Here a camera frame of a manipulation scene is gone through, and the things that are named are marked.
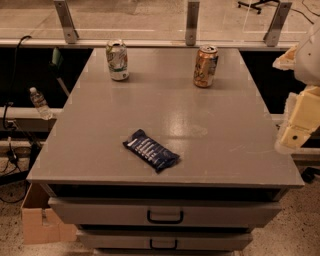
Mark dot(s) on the black office chair base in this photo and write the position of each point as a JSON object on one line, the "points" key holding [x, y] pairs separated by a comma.
{"points": [[256, 5]]}

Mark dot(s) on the grey drawer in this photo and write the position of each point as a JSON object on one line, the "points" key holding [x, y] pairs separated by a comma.
{"points": [[163, 240], [164, 212]]}

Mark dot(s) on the left metal bracket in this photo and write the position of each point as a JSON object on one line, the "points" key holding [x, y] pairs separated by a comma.
{"points": [[69, 31]]}

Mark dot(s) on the grey lower drawer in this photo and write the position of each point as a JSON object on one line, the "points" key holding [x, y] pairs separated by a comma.
{"points": [[163, 240]]}

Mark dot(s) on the brown cardboard box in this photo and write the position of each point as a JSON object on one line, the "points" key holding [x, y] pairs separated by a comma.
{"points": [[40, 224]]}

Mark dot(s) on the clear plastic water bottle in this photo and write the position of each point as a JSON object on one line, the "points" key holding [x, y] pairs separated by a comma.
{"points": [[40, 103]]}

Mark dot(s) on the green white soda can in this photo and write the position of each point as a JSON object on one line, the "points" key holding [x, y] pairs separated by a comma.
{"points": [[117, 59]]}

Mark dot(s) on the grey drawer cabinet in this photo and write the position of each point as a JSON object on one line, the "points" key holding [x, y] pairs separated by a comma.
{"points": [[224, 136]]}

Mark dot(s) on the metal bracket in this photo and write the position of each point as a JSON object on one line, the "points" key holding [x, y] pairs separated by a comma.
{"points": [[272, 36], [193, 7], [69, 31]]}

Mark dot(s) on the grey upper drawer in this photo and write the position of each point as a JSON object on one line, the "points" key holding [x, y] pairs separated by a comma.
{"points": [[164, 212]]}

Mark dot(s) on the blue rxbar blueberry wrapper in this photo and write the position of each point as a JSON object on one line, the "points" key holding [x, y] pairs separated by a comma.
{"points": [[150, 151]]}

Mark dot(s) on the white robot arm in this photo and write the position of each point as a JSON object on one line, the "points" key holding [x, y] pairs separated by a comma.
{"points": [[307, 58]]}

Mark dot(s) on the right metal bracket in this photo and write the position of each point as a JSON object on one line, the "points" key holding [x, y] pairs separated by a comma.
{"points": [[272, 36]]}

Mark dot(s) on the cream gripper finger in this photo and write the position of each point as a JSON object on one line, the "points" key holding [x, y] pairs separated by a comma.
{"points": [[301, 118], [287, 60]]}

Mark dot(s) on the middle metal bracket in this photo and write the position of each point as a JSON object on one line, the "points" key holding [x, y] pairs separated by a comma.
{"points": [[193, 7]]}

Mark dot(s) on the green handled tool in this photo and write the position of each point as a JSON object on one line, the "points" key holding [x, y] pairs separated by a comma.
{"points": [[55, 66]]}

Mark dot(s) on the orange soda can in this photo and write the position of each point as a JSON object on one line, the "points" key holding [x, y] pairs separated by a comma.
{"points": [[205, 66]]}

